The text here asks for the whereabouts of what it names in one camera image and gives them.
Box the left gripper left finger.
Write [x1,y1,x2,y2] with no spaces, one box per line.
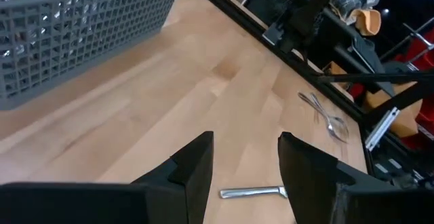
[0,130,215,224]

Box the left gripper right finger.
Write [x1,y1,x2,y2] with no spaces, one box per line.
[277,131,434,224]

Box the silver table knife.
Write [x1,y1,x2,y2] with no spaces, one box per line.
[218,185,289,200]

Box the cardboard box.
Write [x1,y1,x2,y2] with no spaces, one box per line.
[364,81,423,139]

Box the red storage bin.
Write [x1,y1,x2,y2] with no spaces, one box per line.
[395,29,434,72]

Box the tan cup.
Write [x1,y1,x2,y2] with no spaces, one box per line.
[349,8,382,37]

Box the white metal rail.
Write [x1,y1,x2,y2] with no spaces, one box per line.
[365,107,401,153]

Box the silver metal bracket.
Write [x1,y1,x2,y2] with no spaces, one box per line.
[261,22,289,48]

